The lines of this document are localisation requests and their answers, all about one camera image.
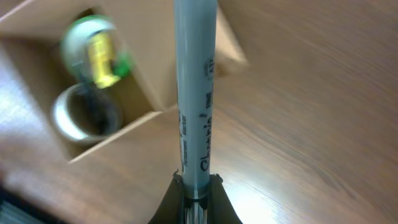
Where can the yellow highlighter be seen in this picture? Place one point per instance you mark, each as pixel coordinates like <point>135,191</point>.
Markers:
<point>101,56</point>

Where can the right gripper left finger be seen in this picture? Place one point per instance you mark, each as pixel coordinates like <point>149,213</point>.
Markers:
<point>172,207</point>

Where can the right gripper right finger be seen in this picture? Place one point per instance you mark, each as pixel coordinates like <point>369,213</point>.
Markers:
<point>220,209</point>

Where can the beige tape roll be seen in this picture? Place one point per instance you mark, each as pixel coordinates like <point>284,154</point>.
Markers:
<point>86,115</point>

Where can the cardboard box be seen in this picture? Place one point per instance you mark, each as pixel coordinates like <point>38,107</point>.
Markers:
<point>33,75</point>

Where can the green tape roll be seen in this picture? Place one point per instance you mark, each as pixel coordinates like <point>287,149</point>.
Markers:
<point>74,48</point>

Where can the black marker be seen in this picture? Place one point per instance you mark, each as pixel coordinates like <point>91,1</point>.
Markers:
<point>195,35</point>

